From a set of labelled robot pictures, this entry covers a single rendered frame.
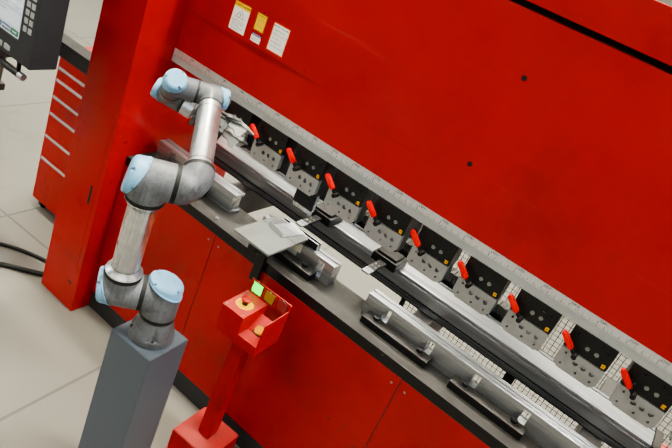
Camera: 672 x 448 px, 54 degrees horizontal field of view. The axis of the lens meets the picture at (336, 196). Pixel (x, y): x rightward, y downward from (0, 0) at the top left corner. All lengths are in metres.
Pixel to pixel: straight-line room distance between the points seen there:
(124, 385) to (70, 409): 0.77
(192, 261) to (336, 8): 1.24
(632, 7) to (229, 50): 1.52
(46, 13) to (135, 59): 0.39
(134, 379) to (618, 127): 1.70
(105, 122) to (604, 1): 2.03
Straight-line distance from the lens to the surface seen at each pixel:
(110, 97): 3.01
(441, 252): 2.37
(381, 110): 2.39
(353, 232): 2.90
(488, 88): 2.22
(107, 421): 2.51
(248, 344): 2.53
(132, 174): 1.90
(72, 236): 3.38
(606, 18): 2.11
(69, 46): 3.24
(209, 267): 2.88
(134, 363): 2.29
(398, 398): 2.53
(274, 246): 2.54
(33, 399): 3.13
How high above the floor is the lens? 2.28
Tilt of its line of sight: 24 degrees down
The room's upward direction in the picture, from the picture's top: 23 degrees clockwise
